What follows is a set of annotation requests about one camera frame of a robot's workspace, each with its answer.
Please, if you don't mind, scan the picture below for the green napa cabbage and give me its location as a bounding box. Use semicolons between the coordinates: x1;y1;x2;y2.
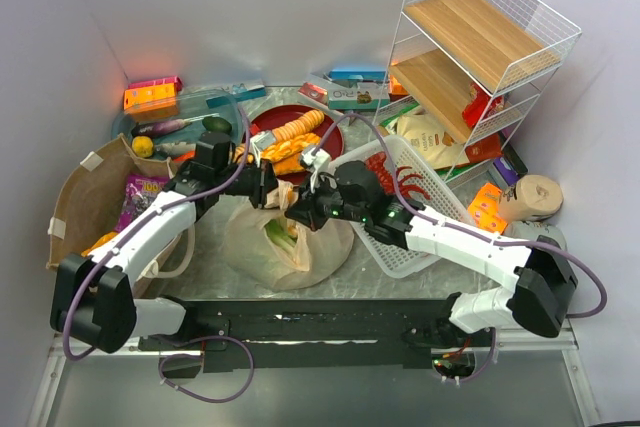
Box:
264;219;297;256

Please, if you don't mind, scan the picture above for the orange plastic grocery bag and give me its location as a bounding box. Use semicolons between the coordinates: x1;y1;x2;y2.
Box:
222;180;355;291

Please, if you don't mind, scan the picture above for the purple grape snack bag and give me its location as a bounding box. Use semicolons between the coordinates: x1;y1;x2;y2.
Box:
114;174;169;232

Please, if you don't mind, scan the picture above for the yellow orange chips bag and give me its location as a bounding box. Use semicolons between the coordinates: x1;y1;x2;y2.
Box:
81;231;118;257

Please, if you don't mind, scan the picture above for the brown paper grocery bag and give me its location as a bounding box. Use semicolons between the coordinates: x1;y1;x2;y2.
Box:
46;134;178;271

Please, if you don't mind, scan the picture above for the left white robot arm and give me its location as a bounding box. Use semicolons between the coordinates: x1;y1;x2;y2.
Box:
50;132;278;353

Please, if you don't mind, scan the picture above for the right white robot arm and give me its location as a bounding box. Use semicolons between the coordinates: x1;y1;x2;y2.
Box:
285;161;578;338

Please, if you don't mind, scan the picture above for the orange flat bread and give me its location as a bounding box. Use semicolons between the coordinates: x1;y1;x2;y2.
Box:
273;152;306;177

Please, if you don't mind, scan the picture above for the braided yellow bread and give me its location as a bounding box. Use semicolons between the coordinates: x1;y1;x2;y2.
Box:
260;133;321;163

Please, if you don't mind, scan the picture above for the red toy lobster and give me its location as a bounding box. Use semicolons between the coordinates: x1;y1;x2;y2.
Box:
364;152;431;200

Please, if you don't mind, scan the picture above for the dark green avocado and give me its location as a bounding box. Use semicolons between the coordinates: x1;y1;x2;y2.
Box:
201;116;233;136

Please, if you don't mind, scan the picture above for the long orange bread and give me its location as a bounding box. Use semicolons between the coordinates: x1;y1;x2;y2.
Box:
234;109;326;163

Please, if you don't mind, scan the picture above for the grey toy fish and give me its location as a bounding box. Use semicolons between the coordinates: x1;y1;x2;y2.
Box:
154;142;196;157

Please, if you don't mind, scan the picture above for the teal white box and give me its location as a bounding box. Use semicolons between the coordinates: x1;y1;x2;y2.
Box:
205;80;266;108

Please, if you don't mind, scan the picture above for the blue transparent bowl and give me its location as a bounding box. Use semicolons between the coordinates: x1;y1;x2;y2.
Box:
111;88;244;159

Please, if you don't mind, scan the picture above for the red white box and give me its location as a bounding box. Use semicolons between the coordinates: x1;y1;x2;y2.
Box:
297;82;343;120

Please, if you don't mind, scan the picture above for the purple eggplant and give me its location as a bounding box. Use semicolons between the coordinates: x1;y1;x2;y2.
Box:
131;119;191;138

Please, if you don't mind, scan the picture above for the yellow lemon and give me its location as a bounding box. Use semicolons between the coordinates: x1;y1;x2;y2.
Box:
131;136;154;158

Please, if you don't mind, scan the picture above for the teal cat picture box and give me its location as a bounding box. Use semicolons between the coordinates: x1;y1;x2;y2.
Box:
328;82;390;111

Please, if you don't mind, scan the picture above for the white plastic basket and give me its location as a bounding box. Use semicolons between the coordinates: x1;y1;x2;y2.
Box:
351;135;472;278

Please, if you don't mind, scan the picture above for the blue box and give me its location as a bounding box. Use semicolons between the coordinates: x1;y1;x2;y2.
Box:
328;68;386;83

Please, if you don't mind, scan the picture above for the pink box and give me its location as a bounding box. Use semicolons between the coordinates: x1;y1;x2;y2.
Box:
128;76;183;92

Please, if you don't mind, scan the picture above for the beige snack bag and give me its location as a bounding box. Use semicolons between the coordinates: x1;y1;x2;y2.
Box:
380;107;470;170

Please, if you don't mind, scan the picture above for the orange box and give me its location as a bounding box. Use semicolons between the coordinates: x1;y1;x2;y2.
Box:
123;84;179;122

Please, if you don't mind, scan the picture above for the orange packet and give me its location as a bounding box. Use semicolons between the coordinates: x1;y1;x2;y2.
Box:
467;182;508;234

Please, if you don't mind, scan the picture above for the red snack packet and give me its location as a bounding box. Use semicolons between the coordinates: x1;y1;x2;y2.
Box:
462;83;504;129

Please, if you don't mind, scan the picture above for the red box bottom shelf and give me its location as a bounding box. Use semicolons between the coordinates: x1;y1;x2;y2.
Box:
465;133;502;163

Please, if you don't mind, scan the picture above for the purple pouch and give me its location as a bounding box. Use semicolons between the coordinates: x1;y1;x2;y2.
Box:
493;156;528;186

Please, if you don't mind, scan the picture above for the grey paper roll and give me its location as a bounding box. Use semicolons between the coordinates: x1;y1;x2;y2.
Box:
504;221;567;250

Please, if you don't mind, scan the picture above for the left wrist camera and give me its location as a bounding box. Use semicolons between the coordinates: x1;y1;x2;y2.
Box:
250;130;277;151

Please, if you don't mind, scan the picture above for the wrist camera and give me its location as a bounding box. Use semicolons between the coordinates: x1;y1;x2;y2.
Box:
250;130;277;151
299;144;332;172

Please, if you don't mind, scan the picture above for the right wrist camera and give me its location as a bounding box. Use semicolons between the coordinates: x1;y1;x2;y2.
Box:
299;144;332;172

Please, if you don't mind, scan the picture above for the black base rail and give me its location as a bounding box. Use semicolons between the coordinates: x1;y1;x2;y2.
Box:
138;299;491;373

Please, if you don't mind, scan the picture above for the white wire shelf rack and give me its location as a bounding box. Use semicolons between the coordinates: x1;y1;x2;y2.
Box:
372;0;583;183

